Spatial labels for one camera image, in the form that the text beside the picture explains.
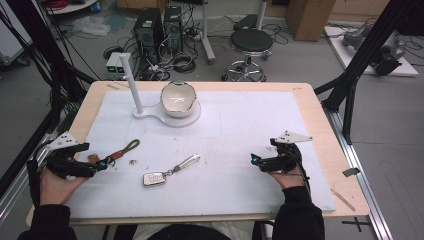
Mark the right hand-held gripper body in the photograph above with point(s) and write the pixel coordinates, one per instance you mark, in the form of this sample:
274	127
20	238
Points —
285	160

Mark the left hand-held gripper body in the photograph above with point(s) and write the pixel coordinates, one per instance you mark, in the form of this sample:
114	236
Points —
66	166

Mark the white key stand with pole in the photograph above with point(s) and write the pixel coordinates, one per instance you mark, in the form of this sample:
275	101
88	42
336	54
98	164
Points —
131	83

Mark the white eggshell-shaped bowl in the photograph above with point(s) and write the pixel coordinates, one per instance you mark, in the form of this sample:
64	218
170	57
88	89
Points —
178	109

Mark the person's right hand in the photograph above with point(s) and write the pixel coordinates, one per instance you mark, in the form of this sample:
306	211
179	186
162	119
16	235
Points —
293	180

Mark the person's left hand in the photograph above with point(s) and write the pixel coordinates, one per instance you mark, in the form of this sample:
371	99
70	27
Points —
58	188

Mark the white foam mat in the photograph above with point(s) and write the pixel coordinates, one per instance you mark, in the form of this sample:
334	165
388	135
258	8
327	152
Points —
216	150

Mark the wooden table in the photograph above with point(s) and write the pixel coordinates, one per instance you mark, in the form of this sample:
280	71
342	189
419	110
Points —
306	100

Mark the grey tape piece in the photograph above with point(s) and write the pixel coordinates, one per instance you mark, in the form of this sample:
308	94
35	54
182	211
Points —
351	172

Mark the thin wooden stick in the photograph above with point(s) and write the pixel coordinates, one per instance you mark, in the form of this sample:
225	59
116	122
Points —
343	200

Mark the beige tape strip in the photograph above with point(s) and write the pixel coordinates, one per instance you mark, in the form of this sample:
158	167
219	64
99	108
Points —
113	87

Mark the person's lap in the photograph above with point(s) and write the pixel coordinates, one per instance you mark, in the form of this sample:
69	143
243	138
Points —
146	231

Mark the white bench power supply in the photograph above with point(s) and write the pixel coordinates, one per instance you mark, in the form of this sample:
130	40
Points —
111	66
122	71

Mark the black round stool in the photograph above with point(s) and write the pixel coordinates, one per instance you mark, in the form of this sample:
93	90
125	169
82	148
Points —
251	40

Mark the white metal stand leg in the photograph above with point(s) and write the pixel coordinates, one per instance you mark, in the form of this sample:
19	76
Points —
207	36

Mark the white plastic bag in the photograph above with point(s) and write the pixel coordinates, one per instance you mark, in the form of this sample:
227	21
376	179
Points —
91	26

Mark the large black computer tower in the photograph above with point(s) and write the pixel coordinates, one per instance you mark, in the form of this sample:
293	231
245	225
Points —
148	33

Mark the cardboard box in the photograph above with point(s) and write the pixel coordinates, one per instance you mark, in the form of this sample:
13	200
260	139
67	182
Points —
308	20

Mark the grey robot device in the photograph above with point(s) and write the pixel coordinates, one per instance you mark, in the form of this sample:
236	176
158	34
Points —
386	53

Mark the white floor board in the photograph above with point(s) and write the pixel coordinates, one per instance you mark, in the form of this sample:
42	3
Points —
406	68

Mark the slim black computer tower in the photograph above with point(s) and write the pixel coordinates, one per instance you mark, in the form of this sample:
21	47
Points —
173	26

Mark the white round shelf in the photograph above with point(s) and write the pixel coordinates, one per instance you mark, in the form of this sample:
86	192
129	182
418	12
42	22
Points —
76	7

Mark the aluminium rail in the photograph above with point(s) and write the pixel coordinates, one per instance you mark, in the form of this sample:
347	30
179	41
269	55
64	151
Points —
16	196
375	206

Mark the black metal frame strut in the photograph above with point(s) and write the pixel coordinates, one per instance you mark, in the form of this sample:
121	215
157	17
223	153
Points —
376	36

